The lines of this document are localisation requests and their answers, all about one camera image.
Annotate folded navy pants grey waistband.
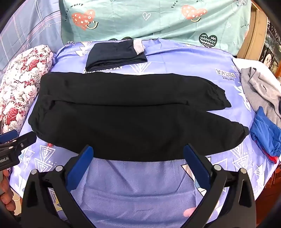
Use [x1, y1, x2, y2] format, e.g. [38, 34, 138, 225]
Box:
[85, 40, 148, 72]

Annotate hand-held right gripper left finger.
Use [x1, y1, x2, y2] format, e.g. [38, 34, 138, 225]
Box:
[21, 145, 94, 228]

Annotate grey garment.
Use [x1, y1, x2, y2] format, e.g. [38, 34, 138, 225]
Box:
[241, 67, 281, 130]

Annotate floral quilt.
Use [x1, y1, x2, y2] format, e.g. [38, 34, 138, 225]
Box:
[0, 45, 55, 135]

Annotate red garment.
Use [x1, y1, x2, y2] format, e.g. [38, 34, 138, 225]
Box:
[255, 140, 279, 164]

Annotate blue garment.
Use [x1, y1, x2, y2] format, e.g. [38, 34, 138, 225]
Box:
[250, 106, 281, 158]

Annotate grey-blue plaid cloth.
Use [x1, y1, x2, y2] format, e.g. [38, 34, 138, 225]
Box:
[0, 0, 66, 78]

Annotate wooden bed frame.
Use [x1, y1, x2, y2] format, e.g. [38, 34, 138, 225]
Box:
[238, 8, 269, 59]

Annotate purple printed bed sheet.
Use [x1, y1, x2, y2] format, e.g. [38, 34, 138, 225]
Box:
[9, 40, 281, 228]

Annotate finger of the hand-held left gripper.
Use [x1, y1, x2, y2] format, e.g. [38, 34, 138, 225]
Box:
[0, 130, 18, 143]
[0, 131, 37, 154]

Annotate ornate dark metal panel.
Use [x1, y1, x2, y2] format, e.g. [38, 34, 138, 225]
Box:
[259, 19, 281, 76]

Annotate black pants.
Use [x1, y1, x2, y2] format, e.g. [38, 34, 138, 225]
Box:
[28, 72, 250, 162]

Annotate person's left hand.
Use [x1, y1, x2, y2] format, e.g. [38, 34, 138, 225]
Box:
[0, 170, 17, 213]

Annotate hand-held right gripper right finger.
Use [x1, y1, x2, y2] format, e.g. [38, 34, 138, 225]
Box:
[183, 143, 258, 228]

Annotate teal heart-printed sheet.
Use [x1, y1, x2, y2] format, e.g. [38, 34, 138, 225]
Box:
[59, 0, 252, 56]

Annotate white pillow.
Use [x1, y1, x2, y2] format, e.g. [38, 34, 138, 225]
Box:
[232, 57, 281, 80]

